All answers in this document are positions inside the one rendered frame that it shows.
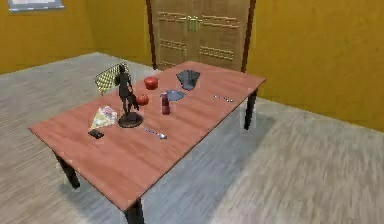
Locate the dark figure statue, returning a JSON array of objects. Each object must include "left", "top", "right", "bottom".
[{"left": 114, "top": 63, "right": 144, "bottom": 129}]

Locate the red apple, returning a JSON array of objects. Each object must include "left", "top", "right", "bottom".
[{"left": 143, "top": 76, "right": 159, "bottom": 91}]

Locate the blue grey plate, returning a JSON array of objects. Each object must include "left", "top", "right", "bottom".
[{"left": 165, "top": 89, "right": 186, "bottom": 102}]

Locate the brass door handle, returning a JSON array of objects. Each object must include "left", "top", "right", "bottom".
[{"left": 186, "top": 15, "right": 199, "bottom": 33}]

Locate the dark red bottle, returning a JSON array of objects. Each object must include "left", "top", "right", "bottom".
[{"left": 160, "top": 92, "right": 171, "bottom": 116}]

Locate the small black telephone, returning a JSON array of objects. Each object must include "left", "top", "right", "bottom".
[{"left": 87, "top": 129, "right": 105, "bottom": 140}]

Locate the silver spoon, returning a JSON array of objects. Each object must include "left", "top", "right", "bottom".
[{"left": 144, "top": 128, "right": 168, "bottom": 140}]

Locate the grey framed window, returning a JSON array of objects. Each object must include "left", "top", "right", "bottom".
[{"left": 7, "top": 0, "right": 66, "bottom": 13}]

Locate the silver fork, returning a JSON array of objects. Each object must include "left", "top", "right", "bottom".
[{"left": 212, "top": 94, "right": 236, "bottom": 103}]

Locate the dark grey folded cloth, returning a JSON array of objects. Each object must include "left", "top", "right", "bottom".
[{"left": 175, "top": 69, "right": 201, "bottom": 92}]

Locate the brown wooden double door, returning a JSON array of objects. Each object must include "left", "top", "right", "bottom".
[{"left": 145, "top": 0, "right": 257, "bottom": 73}]

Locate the pale multicoloured wrapped bag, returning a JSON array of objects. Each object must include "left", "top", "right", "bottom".
[{"left": 89, "top": 105, "right": 119, "bottom": 131}]

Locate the reddish brown wooden table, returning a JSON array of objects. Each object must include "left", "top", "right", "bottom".
[{"left": 28, "top": 60, "right": 267, "bottom": 224}]

